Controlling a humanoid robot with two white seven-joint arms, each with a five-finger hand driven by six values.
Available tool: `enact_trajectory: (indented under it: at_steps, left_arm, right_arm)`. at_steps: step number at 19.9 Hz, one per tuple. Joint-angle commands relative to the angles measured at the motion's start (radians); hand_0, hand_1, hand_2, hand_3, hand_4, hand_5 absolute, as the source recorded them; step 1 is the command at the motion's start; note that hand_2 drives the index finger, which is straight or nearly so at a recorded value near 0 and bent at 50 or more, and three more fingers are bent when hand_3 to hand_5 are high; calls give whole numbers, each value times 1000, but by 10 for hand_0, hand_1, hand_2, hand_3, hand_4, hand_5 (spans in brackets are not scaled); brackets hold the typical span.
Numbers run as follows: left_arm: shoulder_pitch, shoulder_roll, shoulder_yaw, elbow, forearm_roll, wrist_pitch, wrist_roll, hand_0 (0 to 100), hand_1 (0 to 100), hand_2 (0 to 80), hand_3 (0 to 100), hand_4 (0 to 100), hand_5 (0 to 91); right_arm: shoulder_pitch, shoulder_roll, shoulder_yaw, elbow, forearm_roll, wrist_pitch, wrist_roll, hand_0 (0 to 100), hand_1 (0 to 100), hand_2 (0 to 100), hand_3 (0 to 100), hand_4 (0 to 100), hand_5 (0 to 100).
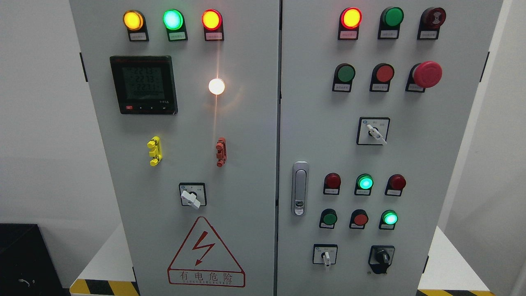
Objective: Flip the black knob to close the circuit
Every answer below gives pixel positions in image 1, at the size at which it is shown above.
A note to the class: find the black rotary knob switch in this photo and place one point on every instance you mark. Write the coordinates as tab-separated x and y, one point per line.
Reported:
380	258

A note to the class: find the red terminal connector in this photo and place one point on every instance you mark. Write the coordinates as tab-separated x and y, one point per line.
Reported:
221	154

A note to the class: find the dark red lamp left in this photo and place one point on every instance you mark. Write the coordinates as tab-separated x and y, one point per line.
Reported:
332	184

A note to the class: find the white lit indicator lamp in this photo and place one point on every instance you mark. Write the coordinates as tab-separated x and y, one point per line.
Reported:
216	86

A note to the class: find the grey cabinet left door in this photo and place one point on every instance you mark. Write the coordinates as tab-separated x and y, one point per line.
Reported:
241	194

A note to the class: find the grey cabinet door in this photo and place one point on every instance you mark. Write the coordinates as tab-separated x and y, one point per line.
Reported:
320	127
241	194

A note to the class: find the green push button lower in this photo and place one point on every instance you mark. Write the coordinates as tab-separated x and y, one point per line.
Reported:
328	219

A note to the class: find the green push button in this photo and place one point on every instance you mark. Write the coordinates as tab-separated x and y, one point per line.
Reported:
328	219
343	78

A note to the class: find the green lit lamp middle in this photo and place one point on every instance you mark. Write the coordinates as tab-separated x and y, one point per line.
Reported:
363	185

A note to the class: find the yellow terminal connector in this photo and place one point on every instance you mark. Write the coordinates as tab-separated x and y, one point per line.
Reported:
155	150

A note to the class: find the green push button upper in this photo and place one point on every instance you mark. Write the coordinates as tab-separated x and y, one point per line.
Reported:
343	78

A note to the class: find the red push button lower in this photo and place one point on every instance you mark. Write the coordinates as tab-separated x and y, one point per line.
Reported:
358	219

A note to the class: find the red push button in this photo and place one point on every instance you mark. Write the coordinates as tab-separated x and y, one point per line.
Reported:
382	74
358	219

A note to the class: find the grey cabinet right door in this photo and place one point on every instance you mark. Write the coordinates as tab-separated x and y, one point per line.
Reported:
320	127

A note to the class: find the red electric hazard warning sticker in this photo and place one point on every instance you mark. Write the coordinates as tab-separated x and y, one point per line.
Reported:
204	259

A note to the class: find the black digital power meter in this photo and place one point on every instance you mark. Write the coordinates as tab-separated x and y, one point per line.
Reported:
144	84

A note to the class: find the red lamp right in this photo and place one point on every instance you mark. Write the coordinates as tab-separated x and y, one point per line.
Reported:
395	185

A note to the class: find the red-rimmed lit indicator lamp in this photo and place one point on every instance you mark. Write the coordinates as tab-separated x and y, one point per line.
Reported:
212	25

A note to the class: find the red push button upper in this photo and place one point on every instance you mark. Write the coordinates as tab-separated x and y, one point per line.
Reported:
382	74

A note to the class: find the green lamp lower right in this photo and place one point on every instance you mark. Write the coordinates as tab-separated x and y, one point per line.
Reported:
388	220

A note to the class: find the green lit indicator lamp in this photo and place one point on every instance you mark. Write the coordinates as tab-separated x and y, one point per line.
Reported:
175	25

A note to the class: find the red lit lamp right door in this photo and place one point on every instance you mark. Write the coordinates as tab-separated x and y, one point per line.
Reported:
349	23

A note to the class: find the red emergency stop button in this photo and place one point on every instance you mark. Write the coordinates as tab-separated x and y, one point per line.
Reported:
423	75

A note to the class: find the yellow indicator lamp top left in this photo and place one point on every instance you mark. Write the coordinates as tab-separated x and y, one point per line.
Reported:
136	26

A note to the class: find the green unlit indicator lamp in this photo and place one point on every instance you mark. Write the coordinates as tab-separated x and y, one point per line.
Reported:
390	21

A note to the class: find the dark red buzzer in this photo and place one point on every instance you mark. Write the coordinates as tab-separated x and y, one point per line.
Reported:
430	22

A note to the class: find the white platform with hazard stripes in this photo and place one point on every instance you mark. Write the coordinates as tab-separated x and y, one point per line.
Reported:
110	272

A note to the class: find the black box lower left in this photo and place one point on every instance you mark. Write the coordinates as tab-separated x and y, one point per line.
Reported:
26	268

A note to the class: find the silver door handle lock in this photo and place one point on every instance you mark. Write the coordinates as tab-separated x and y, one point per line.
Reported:
299	187

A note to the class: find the white lever selector switch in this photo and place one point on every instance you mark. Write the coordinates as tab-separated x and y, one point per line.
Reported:
193	195

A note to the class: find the white lever changeover switch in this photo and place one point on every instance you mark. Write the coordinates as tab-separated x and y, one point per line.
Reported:
373	131

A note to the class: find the small white lever switch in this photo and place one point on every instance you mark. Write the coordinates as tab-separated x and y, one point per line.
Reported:
324	254

